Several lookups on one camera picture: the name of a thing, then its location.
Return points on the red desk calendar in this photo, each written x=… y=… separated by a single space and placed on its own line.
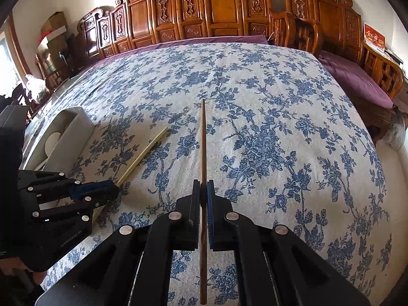
x=374 y=38

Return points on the blue floral tablecloth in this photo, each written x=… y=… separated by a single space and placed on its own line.
x=255 y=118

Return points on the large white ceramic spoon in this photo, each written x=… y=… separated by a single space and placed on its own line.
x=52 y=143

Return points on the stack of cardboard boxes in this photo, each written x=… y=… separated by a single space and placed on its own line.
x=54 y=32

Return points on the dark brown wooden chopstick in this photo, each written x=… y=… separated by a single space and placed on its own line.
x=203 y=140

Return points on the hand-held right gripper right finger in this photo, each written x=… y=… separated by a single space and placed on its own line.
x=211 y=194

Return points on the short purple seat cushion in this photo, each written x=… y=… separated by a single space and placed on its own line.
x=353 y=76

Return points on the long carved wooden sofa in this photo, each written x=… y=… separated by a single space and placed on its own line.
x=220 y=9

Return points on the person's left hand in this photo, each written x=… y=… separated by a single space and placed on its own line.
x=9 y=266

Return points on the carved wooden armchair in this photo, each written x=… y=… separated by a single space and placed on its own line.
x=296 y=32

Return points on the light bamboo chopstick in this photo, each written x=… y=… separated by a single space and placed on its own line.
x=143 y=151

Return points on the grey plastic bag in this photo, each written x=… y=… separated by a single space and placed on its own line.
x=393 y=130

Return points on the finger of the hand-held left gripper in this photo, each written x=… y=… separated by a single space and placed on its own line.
x=95 y=188
x=86 y=201

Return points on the short carved wooden sofa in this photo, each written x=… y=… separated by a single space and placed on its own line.
x=328 y=9

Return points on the white box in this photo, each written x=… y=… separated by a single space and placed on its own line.
x=393 y=56

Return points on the grey utensil tray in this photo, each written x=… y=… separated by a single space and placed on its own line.
x=76 y=127

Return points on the dark wooden chair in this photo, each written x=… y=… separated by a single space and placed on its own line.
x=51 y=68

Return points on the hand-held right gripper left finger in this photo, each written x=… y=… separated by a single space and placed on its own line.
x=197 y=194

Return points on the white plastic bag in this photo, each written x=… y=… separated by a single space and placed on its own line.
x=35 y=87

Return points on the long purple seat cushion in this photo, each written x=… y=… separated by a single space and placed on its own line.
x=207 y=40

